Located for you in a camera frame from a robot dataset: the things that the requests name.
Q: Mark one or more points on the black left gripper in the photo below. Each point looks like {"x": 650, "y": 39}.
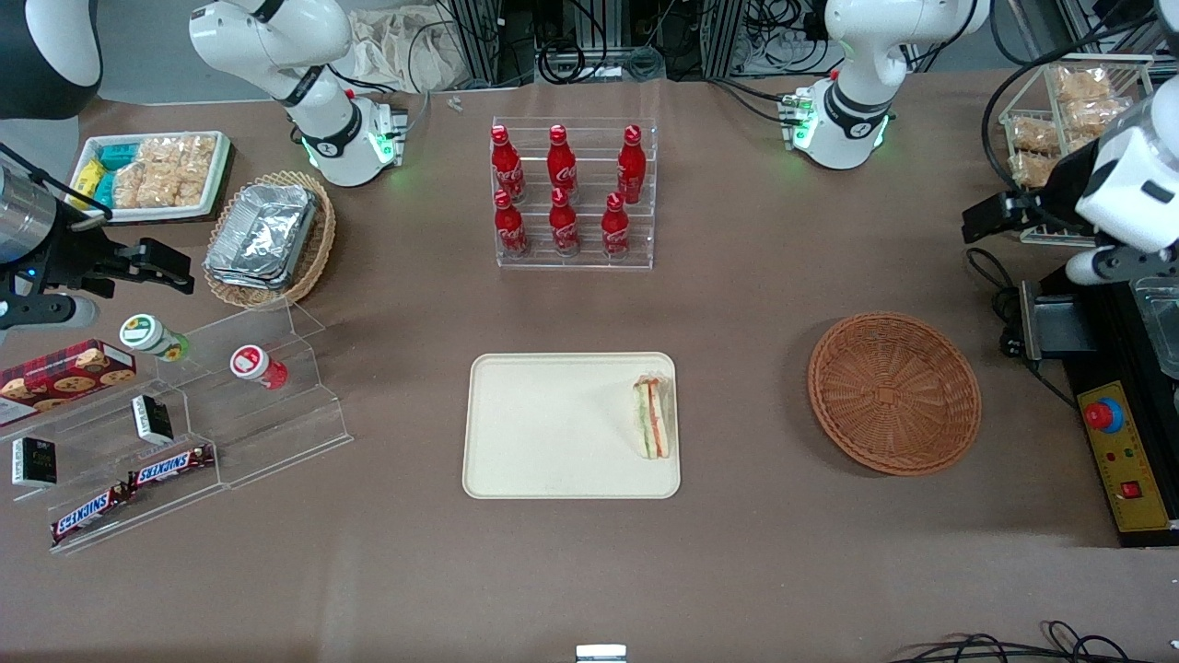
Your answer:
{"x": 1057, "y": 191}

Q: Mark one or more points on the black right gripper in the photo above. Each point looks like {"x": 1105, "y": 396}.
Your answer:
{"x": 74, "y": 258}

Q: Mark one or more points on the triangular sandwich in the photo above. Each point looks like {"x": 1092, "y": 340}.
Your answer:
{"x": 652, "y": 419}

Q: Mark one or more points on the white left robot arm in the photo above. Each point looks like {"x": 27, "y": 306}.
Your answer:
{"x": 857, "y": 55}

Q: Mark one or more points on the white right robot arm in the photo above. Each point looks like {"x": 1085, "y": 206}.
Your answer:
{"x": 276, "y": 37}

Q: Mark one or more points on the white rectangular snack tray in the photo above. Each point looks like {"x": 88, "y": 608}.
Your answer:
{"x": 147, "y": 214}

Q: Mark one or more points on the light oval wicker basket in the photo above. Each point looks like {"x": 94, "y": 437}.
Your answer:
{"x": 318, "y": 249}

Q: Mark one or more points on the brown round wicker basket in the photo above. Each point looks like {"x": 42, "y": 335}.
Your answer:
{"x": 893, "y": 396}

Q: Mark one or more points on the cream rectangular tray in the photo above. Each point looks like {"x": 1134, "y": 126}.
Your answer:
{"x": 553, "y": 425}

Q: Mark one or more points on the fried snack bag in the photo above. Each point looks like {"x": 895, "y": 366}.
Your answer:
{"x": 1082, "y": 85}
{"x": 1032, "y": 133}
{"x": 1032, "y": 170}
{"x": 1096, "y": 116}

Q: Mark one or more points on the green lidded cup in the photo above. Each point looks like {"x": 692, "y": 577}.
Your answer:
{"x": 147, "y": 335}

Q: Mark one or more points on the teal snack packet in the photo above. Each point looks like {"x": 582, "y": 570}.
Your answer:
{"x": 118, "y": 155}
{"x": 104, "y": 189}

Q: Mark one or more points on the rice cracker bags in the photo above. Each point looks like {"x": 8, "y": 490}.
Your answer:
{"x": 170, "y": 170}

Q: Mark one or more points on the yellow snack packet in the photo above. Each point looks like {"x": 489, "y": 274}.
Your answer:
{"x": 87, "y": 177}

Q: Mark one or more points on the stacked aluminium foil trays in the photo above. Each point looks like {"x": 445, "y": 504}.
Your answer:
{"x": 262, "y": 235}

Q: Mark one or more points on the red lidded cup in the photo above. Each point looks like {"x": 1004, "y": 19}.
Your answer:
{"x": 253, "y": 364}

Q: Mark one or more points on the clear bin of snacks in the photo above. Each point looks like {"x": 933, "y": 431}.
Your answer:
{"x": 1050, "y": 83}

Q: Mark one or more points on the red cookie box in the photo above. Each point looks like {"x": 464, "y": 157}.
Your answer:
{"x": 64, "y": 378}

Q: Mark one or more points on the small black chocolate box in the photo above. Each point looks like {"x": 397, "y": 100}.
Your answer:
{"x": 152, "y": 419}
{"x": 35, "y": 462}

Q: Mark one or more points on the black machine base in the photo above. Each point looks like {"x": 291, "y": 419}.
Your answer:
{"x": 1105, "y": 322}

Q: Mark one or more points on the clear plastic container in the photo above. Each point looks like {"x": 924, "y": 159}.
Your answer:
{"x": 1161, "y": 322}

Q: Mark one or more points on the snickers bar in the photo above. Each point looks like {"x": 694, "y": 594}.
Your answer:
{"x": 87, "y": 514}
{"x": 170, "y": 467}

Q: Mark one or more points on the clear acrylic stepped shelf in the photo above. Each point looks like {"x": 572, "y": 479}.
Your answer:
{"x": 276, "y": 433}

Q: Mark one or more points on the red emergency stop button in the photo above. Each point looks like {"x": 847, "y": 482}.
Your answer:
{"x": 1103, "y": 415}

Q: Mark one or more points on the yellow control panel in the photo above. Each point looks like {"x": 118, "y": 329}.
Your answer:
{"x": 1128, "y": 460}

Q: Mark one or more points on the beige cloth bag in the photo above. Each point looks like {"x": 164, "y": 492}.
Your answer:
{"x": 396, "y": 51}

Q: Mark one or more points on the red cola bottle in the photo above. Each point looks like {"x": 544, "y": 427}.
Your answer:
{"x": 564, "y": 226}
{"x": 561, "y": 164}
{"x": 509, "y": 228}
{"x": 507, "y": 166}
{"x": 615, "y": 230}
{"x": 631, "y": 166}

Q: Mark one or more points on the clear acrylic bottle rack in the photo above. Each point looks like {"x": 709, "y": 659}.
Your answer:
{"x": 589, "y": 262}

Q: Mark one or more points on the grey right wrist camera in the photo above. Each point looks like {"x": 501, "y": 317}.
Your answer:
{"x": 46, "y": 313}

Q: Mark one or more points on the grey metal bracket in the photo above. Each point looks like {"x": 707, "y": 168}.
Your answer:
{"x": 1055, "y": 327}

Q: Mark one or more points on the aluminium frame post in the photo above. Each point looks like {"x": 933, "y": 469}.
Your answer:
{"x": 484, "y": 37}
{"x": 723, "y": 37}

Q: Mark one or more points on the white edge bracket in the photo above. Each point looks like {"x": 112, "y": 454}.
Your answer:
{"x": 601, "y": 654}

